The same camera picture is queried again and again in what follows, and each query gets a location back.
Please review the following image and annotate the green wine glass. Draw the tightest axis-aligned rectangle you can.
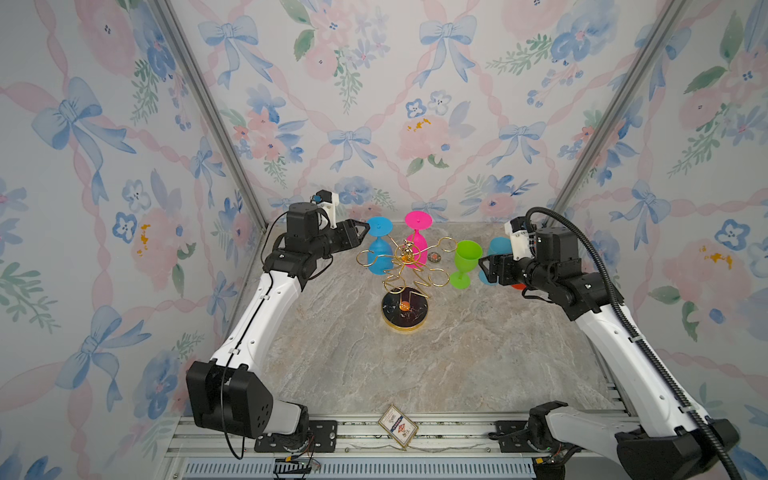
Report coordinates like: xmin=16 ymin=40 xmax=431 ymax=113
xmin=449 ymin=240 xmax=483 ymax=290

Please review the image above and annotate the small framed card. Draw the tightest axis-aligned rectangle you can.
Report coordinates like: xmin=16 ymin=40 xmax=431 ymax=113
xmin=378 ymin=405 xmax=419 ymax=448

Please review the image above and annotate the aluminium corner post right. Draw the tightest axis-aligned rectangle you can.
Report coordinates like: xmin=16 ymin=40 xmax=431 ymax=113
xmin=554 ymin=0 xmax=689 ymax=213

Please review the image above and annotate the light blue wine glass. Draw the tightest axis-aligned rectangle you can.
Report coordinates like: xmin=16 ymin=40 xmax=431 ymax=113
xmin=479 ymin=237 xmax=512 ymax=285

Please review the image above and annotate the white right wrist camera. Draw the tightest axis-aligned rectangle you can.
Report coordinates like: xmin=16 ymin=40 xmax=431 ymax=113
xmin=504 ymin=216 xmax=535 ymax=260

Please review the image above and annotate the aluminium corner post left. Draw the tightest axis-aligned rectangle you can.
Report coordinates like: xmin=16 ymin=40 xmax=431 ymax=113
xmin=148 ymin=0 xmax=266 ymax=231

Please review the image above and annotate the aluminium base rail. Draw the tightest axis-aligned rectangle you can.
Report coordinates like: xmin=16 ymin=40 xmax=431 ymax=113
xmin=155 ymin=413 xmax=627 ymax=479

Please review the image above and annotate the cyan wine glass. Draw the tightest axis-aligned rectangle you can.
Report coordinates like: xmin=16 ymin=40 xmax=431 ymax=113
xmin=366 ymin=216 xmax=393 ymax=275

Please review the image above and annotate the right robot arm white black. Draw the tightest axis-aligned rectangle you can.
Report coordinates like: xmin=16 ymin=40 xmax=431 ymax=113
xmin=479 ymin=218 xmax=740 ymax=479

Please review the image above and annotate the aluminium corner post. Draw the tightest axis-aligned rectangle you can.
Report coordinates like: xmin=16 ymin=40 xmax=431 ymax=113
xmin=554 ymin=0 xmax=689 ymax=213
xmin=148 ymin=0 xmax=266 ymax=231

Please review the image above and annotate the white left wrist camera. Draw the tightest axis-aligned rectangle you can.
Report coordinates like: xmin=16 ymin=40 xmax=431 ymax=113
xmin=310 ymin=190 xmax=340 ymax=228

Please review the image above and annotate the rainbow flower plush toy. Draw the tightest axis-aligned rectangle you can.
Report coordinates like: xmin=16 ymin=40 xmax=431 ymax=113
xmin=268 ymin=255 xmax=294 ymax=273

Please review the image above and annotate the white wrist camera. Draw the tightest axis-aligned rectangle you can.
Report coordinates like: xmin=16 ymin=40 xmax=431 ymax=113
xmin=310 ymin=190 xmax=340 ymax=228
xmin=504 ymin=216 xmax=535 ymax=260

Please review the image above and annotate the magenta wine glass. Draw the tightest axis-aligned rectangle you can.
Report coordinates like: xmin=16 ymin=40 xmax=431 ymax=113
xmin=405 ymin=210 xmax=433 ymax=268

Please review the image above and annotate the gold wire glass rack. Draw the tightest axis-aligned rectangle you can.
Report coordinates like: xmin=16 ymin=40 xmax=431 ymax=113
xmin=356 ymin=236 xmax=457 ymax=333

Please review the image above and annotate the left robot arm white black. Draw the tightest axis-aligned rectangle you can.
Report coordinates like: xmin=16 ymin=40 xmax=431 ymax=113
xmin=186 ymin=190 xmax=370 ymax=452

